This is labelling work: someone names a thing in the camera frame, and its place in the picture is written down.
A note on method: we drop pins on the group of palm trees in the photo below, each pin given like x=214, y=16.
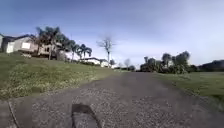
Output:
x=55, y=38

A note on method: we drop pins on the dark distant hedge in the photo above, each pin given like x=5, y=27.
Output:
x=211, y=65

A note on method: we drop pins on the flat grass field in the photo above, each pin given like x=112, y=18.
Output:
x=196, y=83

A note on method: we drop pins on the grey gravel asphalt path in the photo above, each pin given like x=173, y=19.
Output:
x=133, y=96

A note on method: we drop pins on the grass slope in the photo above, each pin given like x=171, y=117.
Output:
x=36, y=75

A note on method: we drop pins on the white low building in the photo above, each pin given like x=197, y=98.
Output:
x=95, y=61

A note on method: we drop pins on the bare tall tree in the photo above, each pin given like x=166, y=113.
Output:
x=107, y=46

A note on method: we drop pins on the cluster of dark trees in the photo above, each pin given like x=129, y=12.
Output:
x=166, y=64

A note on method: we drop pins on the beige house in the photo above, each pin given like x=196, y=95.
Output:
x=20, y=44

